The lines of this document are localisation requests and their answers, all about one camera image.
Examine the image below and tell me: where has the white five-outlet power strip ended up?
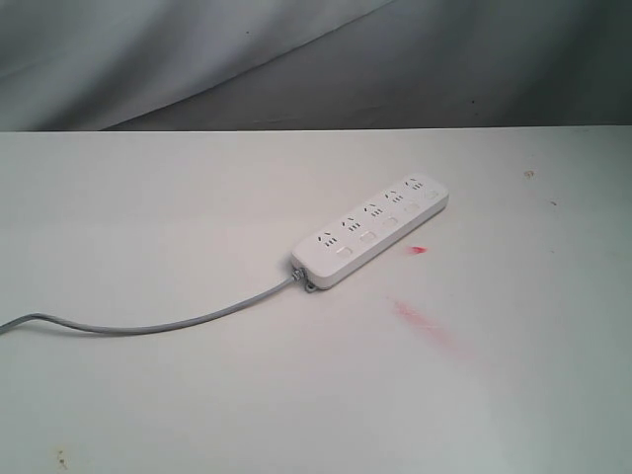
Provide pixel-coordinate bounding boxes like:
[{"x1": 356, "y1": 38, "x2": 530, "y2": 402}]
[{"x1": 290, "y1": 173, "x2": 449, "y2": 290}]

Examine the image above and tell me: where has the grey backdrop cloth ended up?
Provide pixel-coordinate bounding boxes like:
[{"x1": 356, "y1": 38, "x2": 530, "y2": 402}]
[{"x1": 1, "y1": 1, "x2": 631, "y2": 131}]

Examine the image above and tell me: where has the grey power cord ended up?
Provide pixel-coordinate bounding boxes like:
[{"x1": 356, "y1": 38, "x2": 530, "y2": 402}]
[{"x1": 0, "y1": 269, "x2": 300, "y2": 337}]

